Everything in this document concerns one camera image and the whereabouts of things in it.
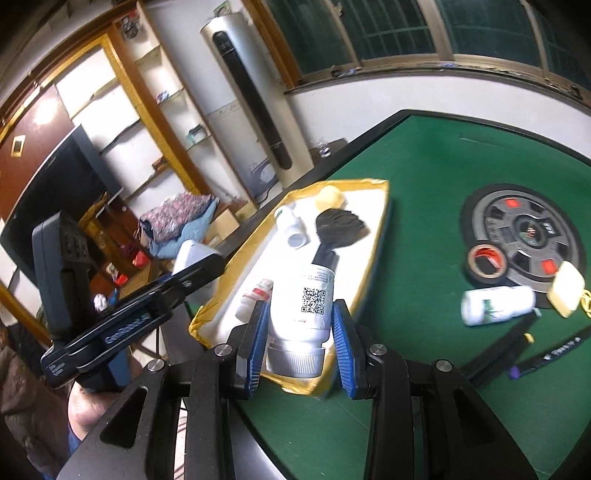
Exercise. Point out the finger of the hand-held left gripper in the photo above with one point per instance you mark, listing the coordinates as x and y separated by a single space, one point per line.
194 281

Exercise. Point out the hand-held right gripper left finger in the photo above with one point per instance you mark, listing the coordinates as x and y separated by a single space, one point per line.
256 341

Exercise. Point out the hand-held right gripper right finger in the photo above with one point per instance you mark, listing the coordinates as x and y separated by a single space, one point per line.
344 350

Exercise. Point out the small bottle with red label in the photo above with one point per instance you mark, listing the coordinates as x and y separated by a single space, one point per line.
251 302

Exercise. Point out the white bottle with silver cap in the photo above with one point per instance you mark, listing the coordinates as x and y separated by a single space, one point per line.
300 318

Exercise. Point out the yellow edged white tray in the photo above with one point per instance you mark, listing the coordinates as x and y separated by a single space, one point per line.
272 258

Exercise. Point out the small white bottle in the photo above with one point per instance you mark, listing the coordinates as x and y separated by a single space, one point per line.
293 228

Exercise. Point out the black pleated object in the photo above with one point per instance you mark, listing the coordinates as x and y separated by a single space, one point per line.
339 226

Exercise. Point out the person's left hand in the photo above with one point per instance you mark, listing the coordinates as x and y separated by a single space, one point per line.
87 410

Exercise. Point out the white plastic appliance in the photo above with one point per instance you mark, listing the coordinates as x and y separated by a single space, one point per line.
191 251

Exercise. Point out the cardboard box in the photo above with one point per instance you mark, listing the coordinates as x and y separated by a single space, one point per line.
224 226

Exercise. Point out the pile of patterned blankets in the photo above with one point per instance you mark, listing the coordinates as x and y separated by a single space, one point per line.
175 217

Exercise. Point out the flat screen television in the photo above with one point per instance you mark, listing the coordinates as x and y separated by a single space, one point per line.
60 175

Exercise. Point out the brown fuzzy clothing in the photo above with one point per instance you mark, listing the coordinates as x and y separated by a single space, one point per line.
27 392

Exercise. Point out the black marker with yellow tip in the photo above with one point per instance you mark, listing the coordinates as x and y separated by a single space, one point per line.
496 355

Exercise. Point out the red tape roll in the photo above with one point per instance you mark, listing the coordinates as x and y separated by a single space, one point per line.
473 270

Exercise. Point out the pale yellow plastic cup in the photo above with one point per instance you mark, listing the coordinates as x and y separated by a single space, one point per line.
330 197

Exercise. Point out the tower air conditioner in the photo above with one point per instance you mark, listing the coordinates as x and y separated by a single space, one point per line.
258 106

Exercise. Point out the black marker with purple end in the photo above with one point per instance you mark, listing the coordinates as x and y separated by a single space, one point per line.
554 353

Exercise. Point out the round black table control panel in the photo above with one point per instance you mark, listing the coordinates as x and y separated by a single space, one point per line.
508 203

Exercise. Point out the pale yellow block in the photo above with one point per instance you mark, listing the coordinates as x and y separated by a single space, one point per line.
568 288

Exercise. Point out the wooden framed window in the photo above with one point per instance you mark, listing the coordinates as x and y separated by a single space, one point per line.
392 27

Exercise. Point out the wooden wall shelf unit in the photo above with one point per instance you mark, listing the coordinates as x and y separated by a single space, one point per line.
32 129

